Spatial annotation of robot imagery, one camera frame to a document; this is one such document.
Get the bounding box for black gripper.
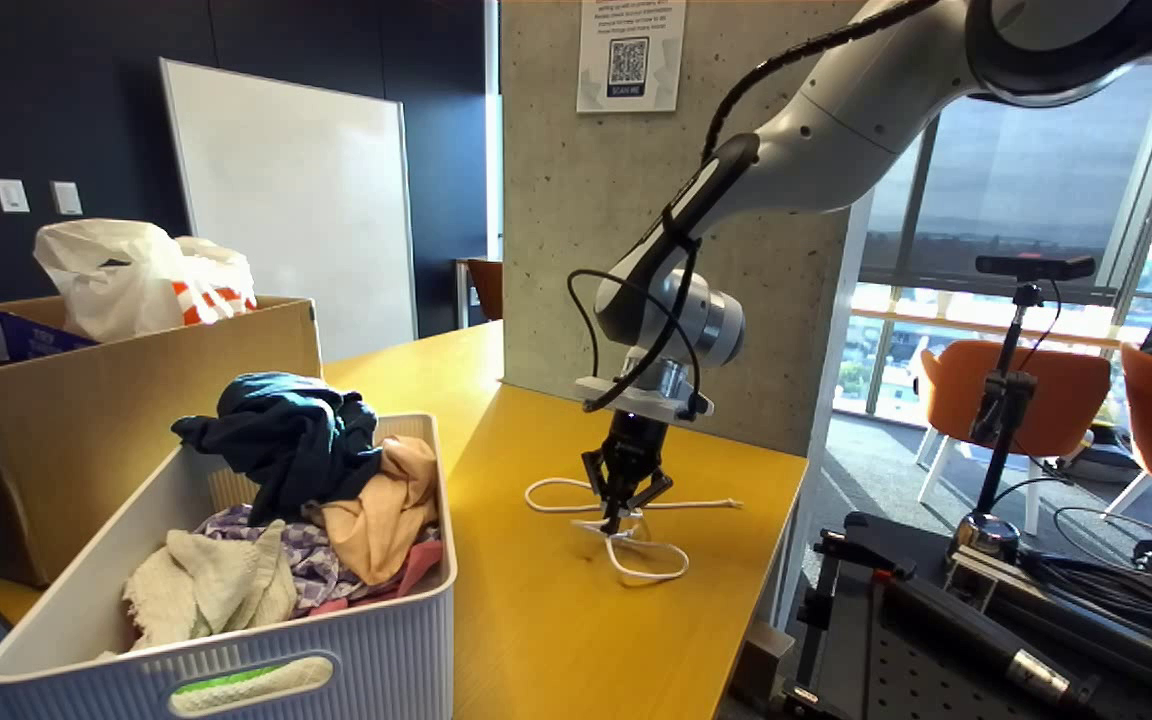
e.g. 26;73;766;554
581;408;675;540

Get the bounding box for white braided string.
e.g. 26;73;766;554
520;473;744;593

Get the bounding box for pink cloth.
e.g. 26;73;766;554
390;530;449;600

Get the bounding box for peach cloth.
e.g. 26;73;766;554
315;431;449;593

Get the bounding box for brown chair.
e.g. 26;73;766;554
453;255;507;332

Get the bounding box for white plastic storage bin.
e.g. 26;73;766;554
0;411;464;720

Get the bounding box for purple patterned cloth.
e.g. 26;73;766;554
193;498;374;617

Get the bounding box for dark teal cloth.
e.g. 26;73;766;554
169;372;390;526

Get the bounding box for black robot cart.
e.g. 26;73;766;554
790;510;1152;720

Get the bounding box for black cylindrical bar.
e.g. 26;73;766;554
894;572;1099;712

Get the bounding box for beige cloth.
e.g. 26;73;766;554
122;524;306;652

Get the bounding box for QR code paper poster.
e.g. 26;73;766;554
574;0;687;114

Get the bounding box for white whiteboard panel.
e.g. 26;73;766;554
157;55;422;369

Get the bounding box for grey window roller blind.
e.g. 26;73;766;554
860;55;1152;299

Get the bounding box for brown cardboard box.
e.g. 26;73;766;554
0;290;329;593

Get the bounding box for white plastic bag orange print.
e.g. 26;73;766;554
29;216;266;343

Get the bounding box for blue box inside carton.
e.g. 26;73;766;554
0;307;97;374

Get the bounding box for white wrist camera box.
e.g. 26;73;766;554
574;362;716;423

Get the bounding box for black camera stand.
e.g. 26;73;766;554
954;276;1071;564

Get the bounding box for black camera on stand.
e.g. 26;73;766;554
972;253;1099;285

